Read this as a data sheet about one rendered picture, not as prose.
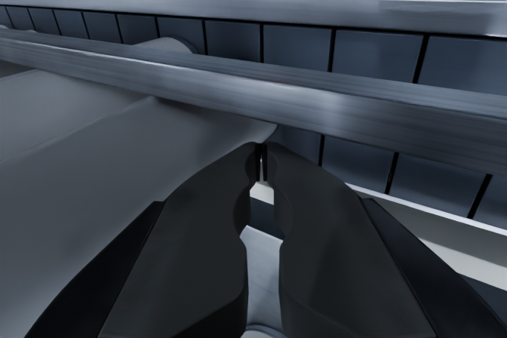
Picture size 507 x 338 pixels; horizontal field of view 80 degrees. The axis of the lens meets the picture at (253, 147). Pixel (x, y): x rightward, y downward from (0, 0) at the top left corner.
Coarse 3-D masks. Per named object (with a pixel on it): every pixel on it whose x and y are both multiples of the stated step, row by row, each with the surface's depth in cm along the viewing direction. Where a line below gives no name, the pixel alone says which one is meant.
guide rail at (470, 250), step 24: (264, 192) 16; (360, 192) 15; (408, 216) 14; (432, 216) 14; (432, 240) 13; (456, 240) 13; (480, 240) 13; (504, 240) 13; (456, 264) 12; (480, 264) 12; (504, 264) 12; (504, 288) 12
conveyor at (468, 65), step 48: (240, 48) 17; (288, 48) 16; (336, 48) 14; (384, 48) 13; (432, 48) 12; (480, 48) 12; (288, 144) 18; (336, 144) 17; (384, 192) 17; (432, 192) 15; (480, 192) 15
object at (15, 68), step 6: (0, 60) 20; (0, 66) 20; (6, 66) 20; (12, 66) 20; (18, 66) 20; (24, 66) 20; (0, 72) 19; (6, 72) 20; (12, 72) 20; (18, 72) 20
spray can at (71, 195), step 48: (48, 144) 9; (96, 144) 10; (144, 144) 10; (192, 144) 12; (240, 144) 14; (0, 192) 8; (48, 192) 8; (96, 192) 9; (144, 192) 10; (0, 240) 7; (48, 240) 8; (96, 240) 8; (0, 288) 7; (48, 288) 8; (0, 336) 7
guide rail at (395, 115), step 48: (0, 48) 14; (48, 48) 12; (96, 48) 11; (144, 48) 11; (192, 96) 9; (240, 96) 8; (288, 96) 7; (336, 96) 7; (384, 96) 6; (432, 96) 6; (480, 96) 6; (384, 144) 7; (432, 144) 6; (480, 144) 6
